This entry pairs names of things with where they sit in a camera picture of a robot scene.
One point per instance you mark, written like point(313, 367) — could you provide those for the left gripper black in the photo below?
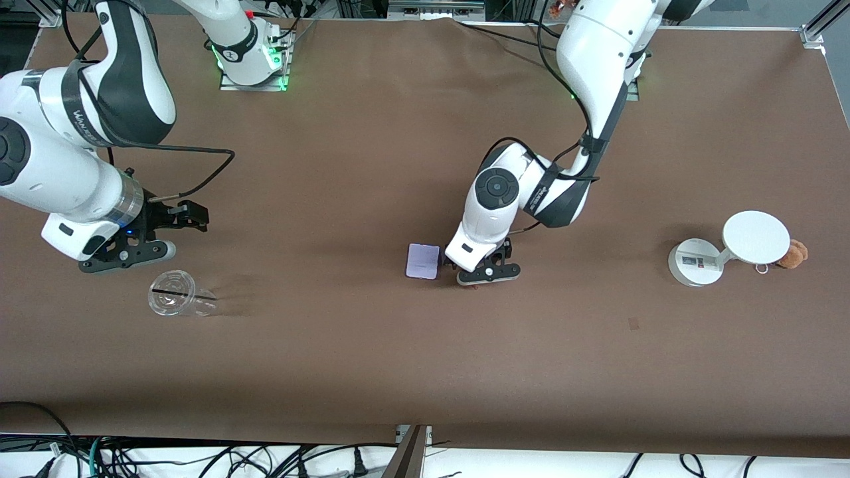
point(508, 249)

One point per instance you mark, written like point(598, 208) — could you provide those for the clear plastic cup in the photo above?
point(174, 295)

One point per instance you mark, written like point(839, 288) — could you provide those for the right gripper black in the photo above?
point(159, 216)

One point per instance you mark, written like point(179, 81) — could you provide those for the aluminium frame profile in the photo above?
point(820, 26)
point(53, 13)

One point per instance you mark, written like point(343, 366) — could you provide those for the black power plug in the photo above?
point(360, 465)

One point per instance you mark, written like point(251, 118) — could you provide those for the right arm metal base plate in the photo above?
point(255, 86)

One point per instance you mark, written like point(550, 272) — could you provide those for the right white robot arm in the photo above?
point(53, 172)

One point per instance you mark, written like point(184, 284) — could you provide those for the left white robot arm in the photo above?
point(597, 53)

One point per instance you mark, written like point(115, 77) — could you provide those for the metal frame bar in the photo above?
point(435, 8)

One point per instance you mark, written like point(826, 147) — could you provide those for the brown wooden board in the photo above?
point(406, 458)

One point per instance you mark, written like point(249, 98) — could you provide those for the white round desk lamp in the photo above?
point(756, 238)

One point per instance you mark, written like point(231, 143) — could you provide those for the small metal bracket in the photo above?
point(428, 433)

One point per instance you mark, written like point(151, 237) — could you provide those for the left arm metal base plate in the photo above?
point(632, 91)

